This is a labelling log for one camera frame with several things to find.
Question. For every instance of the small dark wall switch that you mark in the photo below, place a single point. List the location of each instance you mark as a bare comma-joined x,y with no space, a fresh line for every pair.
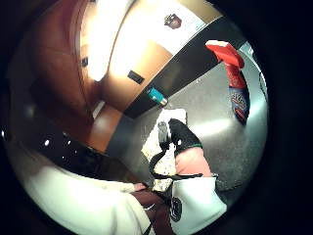
84,61

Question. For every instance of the black wall plaque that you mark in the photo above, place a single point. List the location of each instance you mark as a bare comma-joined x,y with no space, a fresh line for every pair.
135,77

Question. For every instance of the white poster with dark emblem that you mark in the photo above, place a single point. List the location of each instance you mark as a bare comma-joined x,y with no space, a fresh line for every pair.
177,26

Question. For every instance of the white speckled cloth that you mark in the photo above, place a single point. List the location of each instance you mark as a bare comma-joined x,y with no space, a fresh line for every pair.
174,116

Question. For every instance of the red spray bottle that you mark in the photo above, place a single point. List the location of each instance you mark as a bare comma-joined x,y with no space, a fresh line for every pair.
235,81

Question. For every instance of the brown wooden door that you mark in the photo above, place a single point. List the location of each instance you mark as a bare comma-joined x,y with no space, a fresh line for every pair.
62,62

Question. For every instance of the the person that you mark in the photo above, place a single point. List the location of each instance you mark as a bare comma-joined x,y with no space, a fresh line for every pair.
75,199

